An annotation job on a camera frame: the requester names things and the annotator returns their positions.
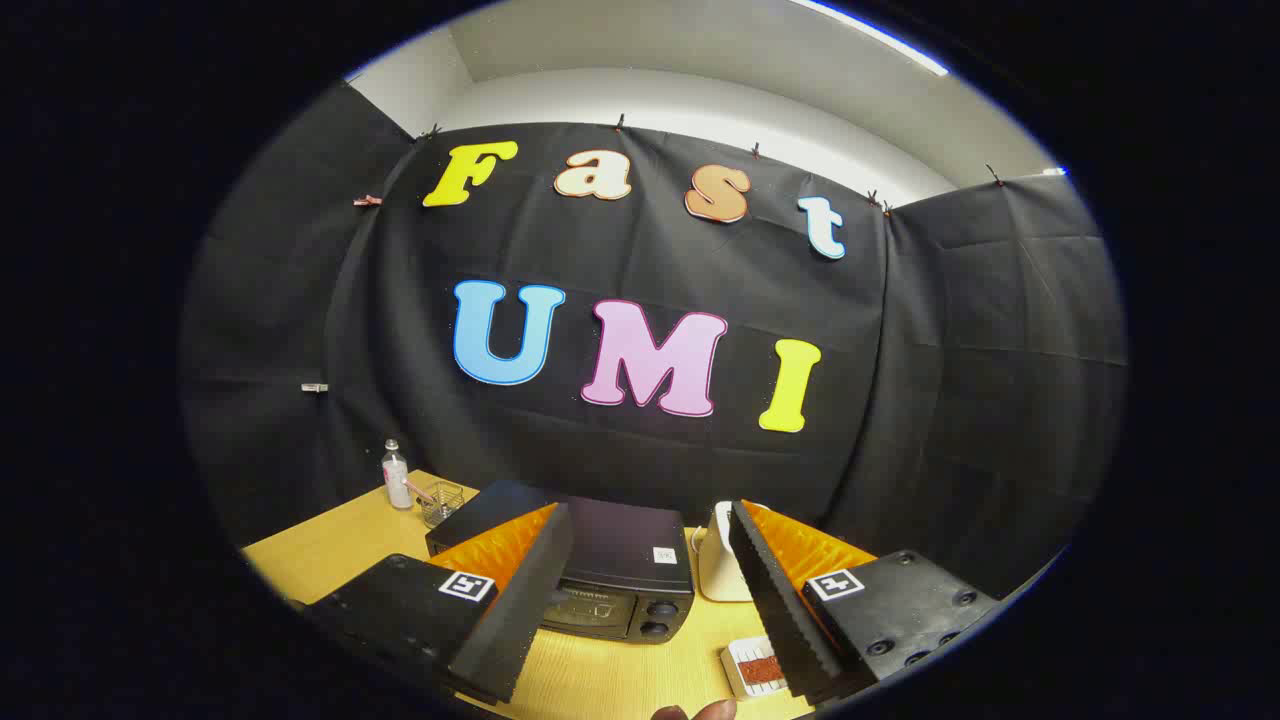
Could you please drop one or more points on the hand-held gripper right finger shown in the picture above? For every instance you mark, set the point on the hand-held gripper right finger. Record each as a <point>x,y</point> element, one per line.
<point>775,600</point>

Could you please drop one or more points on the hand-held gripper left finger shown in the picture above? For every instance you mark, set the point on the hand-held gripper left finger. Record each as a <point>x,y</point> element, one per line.
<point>520,610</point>

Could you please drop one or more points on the red-brown fried meat piece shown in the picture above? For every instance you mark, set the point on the red-brown fried meat piece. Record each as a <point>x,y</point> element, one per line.
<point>765,668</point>

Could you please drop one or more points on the black toaster oven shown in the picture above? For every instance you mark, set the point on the black toaster oven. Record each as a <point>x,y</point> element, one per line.
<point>620,545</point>

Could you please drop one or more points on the white slot toaster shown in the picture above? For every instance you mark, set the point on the white slot toaster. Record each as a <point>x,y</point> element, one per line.
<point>715,570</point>

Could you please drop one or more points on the white ribbed dish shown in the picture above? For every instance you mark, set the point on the white ribbed dish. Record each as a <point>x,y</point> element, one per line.
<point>735,668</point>

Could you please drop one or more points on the black backdrop cloth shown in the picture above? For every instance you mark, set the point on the black backdrop cloth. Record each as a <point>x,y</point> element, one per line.
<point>600,455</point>

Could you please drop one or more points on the clear plastic bottle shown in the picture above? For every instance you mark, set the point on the clear plastic bottle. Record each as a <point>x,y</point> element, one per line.
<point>397,480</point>

